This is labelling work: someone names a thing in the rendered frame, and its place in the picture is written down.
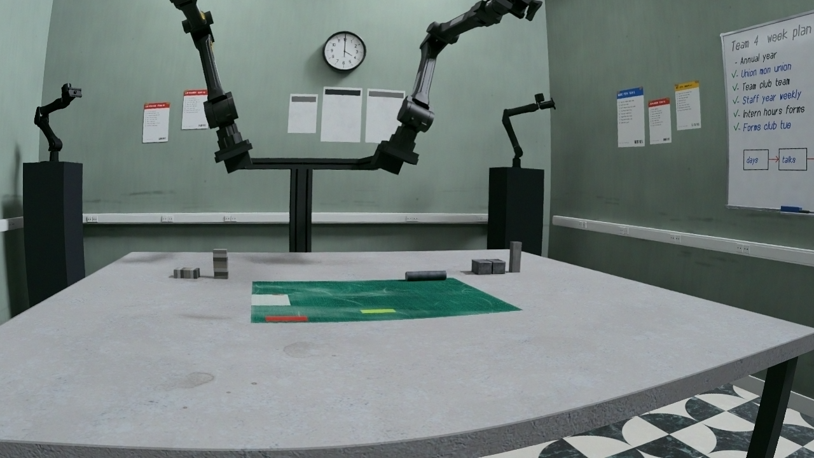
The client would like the green flat sheet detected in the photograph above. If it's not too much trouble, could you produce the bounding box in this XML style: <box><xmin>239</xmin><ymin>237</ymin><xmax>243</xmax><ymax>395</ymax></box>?
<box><xmin>251</xmin><ymin>277</ymin><xmax>522</xmax><ymax>323</ymax></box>

